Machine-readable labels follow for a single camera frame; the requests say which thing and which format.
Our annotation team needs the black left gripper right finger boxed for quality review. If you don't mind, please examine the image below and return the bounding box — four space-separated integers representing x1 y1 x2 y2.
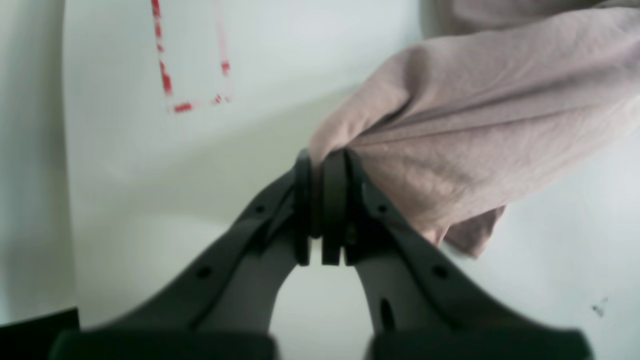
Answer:
321 150 593 360

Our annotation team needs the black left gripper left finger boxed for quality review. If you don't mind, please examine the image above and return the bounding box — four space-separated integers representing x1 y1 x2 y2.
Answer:
50 150 311 360

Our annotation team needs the dusty pink T-shirt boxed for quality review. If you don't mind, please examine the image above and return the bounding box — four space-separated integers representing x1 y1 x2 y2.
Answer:
309 0 640 257

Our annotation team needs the red tape marking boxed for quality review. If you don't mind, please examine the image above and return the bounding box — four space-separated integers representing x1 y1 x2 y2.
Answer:
151 0 234 114

